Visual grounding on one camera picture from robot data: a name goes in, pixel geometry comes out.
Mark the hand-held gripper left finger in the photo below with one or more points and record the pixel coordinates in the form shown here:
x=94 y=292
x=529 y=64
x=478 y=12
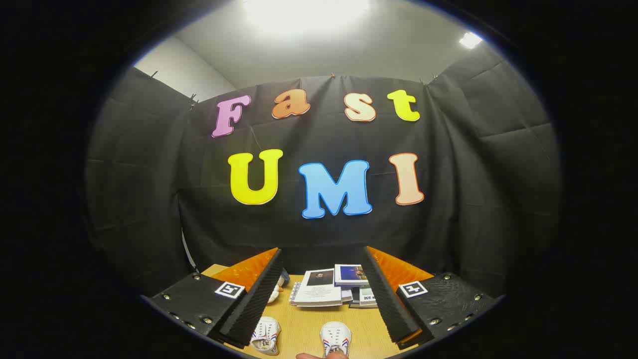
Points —
x=259 y=294

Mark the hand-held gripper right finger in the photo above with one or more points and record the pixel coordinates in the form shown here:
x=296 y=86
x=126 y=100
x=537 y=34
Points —
x=386 y=294

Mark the white striped canvas shoe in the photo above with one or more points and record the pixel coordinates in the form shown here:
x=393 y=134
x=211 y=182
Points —
x=335 y=335
x=266 y=336

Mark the white duck plush toy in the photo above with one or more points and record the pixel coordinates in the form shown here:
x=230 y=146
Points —
x=274 y=295

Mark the pale green cover book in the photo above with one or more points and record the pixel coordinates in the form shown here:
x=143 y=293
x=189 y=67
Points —
x=368 y=296

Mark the grey penguin plush toy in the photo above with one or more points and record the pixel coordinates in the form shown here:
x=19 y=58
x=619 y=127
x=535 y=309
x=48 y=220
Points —
x=284 y=275

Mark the patterned spiral notebook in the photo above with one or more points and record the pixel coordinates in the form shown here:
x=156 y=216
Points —
x=293 y=293

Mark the thin white book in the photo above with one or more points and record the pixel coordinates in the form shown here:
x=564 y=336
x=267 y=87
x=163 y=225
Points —
x=347 y=294

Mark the white portrait cover book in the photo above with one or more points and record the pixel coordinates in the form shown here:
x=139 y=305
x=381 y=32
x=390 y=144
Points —
x=319 y=291

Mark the small ceiling light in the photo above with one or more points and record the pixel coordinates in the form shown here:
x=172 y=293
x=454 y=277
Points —
x=470 y=40

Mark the large ceiling light panel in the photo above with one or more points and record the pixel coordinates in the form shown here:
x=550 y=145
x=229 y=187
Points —
x=304 y=12

